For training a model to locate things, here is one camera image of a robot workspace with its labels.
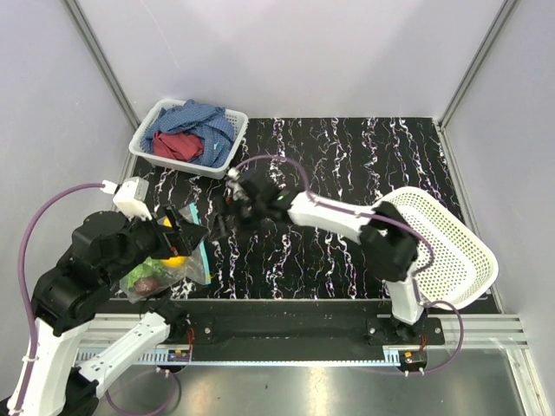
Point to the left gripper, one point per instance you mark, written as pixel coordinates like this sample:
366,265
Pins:
181,237

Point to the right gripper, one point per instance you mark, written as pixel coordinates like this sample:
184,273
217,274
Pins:
231,206

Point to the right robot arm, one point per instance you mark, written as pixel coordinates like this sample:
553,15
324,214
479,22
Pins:
270,202

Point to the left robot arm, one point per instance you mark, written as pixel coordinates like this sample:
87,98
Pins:
65,300

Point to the green fake lettuce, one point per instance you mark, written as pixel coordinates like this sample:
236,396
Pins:
149,267

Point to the dark red fake fruit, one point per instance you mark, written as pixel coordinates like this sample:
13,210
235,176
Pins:
146,286

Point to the dark red cloth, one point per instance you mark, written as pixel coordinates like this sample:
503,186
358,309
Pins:
180,146

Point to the blue patterned cloth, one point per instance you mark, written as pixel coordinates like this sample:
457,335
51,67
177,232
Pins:
203,120

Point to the grey plastic basket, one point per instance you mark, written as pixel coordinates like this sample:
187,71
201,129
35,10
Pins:
238,120

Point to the black marble pattern mat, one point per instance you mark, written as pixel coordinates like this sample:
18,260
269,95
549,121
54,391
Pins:
308,209

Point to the white perforated basket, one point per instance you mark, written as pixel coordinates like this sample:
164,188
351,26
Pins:
464,268

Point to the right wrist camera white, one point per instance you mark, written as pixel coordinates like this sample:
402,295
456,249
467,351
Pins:
233,174

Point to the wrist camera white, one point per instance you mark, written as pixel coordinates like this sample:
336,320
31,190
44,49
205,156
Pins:
233,174
130,197

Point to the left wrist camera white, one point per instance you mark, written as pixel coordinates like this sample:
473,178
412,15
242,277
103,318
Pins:
130,197

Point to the left aluminium frame post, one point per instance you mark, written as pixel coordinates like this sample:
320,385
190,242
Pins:
93,46

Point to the aluminium frame post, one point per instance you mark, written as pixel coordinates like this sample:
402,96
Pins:
499,22
93,46

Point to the aluminium rail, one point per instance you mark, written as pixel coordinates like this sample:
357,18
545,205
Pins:
476,332

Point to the right aluminium frame post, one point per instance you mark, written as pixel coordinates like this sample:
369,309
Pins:
499,22

